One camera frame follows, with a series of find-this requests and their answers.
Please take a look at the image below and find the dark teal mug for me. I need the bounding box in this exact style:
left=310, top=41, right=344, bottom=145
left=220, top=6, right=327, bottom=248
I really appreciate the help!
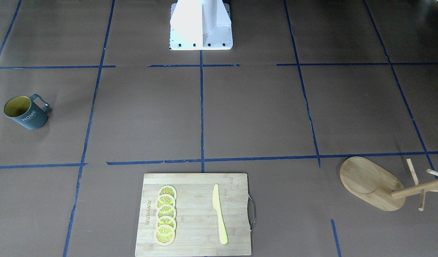
left=4, top=94, right=50, bottom=130

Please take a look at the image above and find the wooden cup rack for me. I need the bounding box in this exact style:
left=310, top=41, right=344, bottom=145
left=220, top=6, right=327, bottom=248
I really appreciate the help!
left=339, top=156, right=438, bottom=211

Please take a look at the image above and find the yellow plastic knife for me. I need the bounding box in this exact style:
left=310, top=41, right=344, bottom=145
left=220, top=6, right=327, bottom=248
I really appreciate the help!
left=212, top=184, right=228, bottom=245

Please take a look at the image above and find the lemon slice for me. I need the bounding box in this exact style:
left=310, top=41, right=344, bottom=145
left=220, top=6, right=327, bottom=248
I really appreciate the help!
left=158, top=185, right=177, bottom=200
left=156, top=215, right=177, bottom=230
left=157, top=194, right=176, bottom=208
left=155, top=225, right=176, bottom=246
left=156, top=204, right=177, bottom=218

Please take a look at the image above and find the bamboo cutting board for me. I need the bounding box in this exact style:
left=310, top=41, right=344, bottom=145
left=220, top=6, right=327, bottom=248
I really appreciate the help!
left=135, top=173, right=252, bottom=257

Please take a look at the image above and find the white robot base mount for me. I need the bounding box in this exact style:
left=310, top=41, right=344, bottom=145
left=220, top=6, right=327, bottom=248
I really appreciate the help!
left=169, top=0, right=233, bottom=51

